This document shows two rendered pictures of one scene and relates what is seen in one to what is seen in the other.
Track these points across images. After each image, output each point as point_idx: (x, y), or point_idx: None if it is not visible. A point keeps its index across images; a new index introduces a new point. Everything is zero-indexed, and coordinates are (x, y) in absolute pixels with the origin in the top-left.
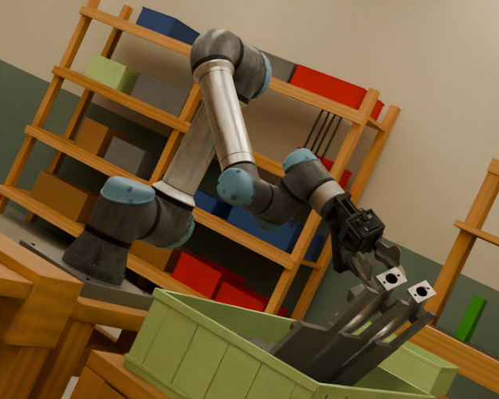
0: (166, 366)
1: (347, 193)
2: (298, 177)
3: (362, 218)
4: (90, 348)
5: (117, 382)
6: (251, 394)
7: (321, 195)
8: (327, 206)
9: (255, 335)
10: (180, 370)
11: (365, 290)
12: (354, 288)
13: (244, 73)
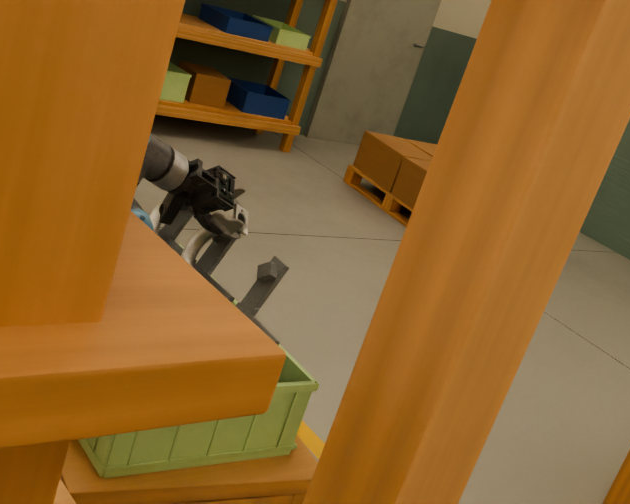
0: (159, 450)
1: (199, 162)
2: (144, 165)
3: (221, 183)
4: None
5: (124, 500)
6: (256, 421)
7: (176, 176)
8: (184, 184)
9: None
10: (177, 445)
11: (285, 269)
12: (271, 270)
13: None
